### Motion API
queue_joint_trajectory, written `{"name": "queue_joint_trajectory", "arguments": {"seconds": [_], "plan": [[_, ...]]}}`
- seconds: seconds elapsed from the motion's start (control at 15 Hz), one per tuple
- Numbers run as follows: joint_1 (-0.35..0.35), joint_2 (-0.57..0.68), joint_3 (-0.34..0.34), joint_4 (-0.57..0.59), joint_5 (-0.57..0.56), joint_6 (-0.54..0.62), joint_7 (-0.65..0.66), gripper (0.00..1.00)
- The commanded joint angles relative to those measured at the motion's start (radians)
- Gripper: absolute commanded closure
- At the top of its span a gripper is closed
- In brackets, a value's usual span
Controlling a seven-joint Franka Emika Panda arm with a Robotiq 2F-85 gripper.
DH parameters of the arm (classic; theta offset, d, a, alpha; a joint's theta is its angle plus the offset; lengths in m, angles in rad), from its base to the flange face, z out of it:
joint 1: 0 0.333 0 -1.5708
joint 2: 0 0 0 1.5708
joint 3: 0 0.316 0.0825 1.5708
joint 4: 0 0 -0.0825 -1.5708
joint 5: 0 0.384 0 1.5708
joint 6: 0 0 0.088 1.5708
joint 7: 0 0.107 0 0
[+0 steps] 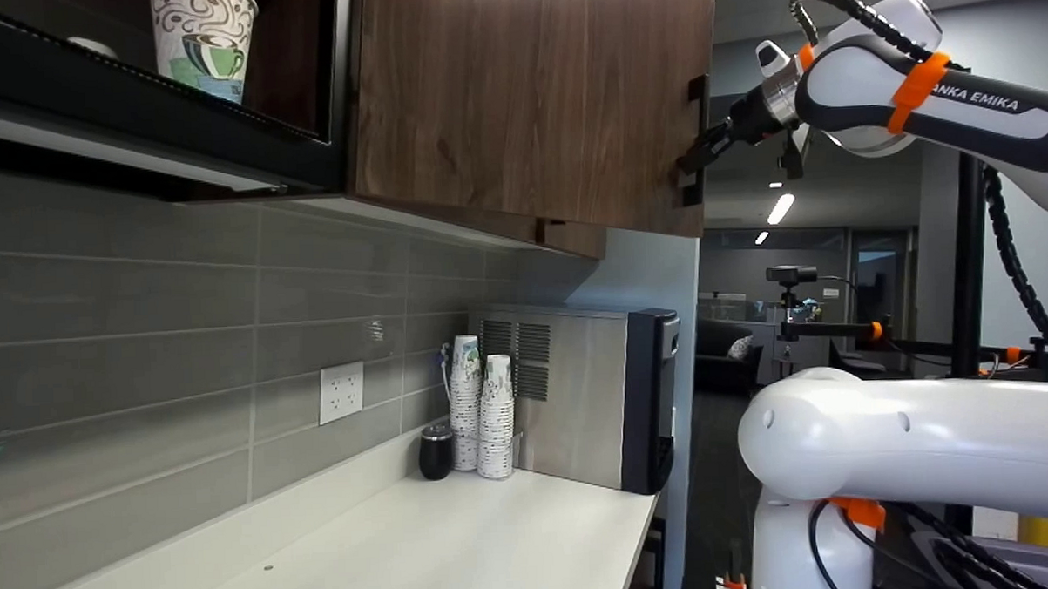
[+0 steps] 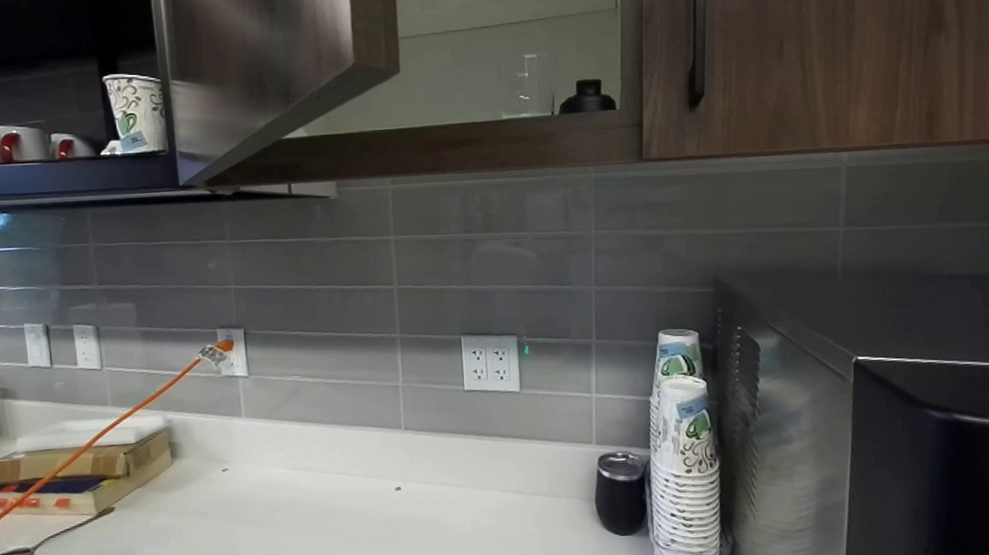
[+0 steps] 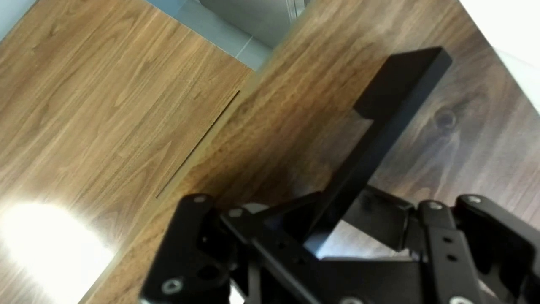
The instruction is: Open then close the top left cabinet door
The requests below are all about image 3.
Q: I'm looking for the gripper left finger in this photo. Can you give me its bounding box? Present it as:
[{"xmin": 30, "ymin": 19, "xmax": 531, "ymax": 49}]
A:
[{"xmin": 139, "ymin": 192, "xmax": 335, "ymax": 304}]

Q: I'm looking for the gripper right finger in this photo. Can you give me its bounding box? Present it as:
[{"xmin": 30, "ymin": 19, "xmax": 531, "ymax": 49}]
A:
[{"xmin": 343, "ymin": 186, "xmax": 540, "ymax": 304}]

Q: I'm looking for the black cabinet door handle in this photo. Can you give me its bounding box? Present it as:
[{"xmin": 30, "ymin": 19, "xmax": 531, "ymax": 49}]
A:
[{"xmin": 302, "ymin": 46, "xmax": 453, "ymax": 259}]

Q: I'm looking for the wooden cabinet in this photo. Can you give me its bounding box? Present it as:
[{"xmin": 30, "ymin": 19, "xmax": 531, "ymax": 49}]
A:
[{"xmin": 0, "ymin": 0, "xmax": 540, "ymax": 304}]

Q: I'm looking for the plain wooden cabinet door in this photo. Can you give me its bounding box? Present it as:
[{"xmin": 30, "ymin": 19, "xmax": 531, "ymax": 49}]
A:
[{"xmin": 0, "ymin": 0, "xmax": 254, "ymax": 304}]

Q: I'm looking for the wooden cabinet door with handle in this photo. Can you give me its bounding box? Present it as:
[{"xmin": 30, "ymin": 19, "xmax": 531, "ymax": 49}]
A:
[{"xmin": 80, "ymin": 0, "xmax": 540, "ymax": 304}]

